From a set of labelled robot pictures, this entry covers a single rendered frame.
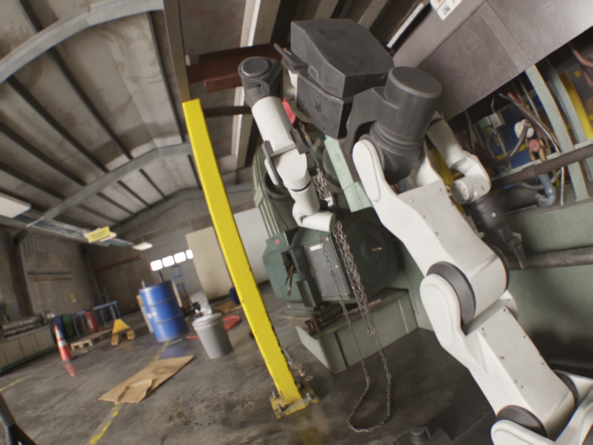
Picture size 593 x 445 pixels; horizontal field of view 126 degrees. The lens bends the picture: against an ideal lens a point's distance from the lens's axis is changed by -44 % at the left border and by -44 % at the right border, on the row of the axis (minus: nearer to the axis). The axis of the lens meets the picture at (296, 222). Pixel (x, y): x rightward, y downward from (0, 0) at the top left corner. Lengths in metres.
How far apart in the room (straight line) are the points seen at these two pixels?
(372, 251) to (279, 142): 0.87
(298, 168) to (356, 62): 0.31
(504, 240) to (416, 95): 0.44
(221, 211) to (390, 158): 0.89
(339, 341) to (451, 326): 1.09
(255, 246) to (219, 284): 1.41
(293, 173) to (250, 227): 6.59
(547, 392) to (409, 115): 0.61
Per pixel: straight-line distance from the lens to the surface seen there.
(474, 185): 0.76
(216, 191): 1.31
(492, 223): 0.75
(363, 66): 0.69
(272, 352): 1.34
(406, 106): 0.53
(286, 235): 1.53
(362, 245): 1.36
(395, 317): 1.72
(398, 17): 2.00
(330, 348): 1.54
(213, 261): 7.28
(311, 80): 0.74
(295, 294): 1.66
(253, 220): 7.30
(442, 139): 0.80
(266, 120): 0.73
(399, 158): 0.60
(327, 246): 1.27
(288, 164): 0.70
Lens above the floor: 0.79
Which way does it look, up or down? 4 degrees up
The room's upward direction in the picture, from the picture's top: 20 degrees counter-clockwise
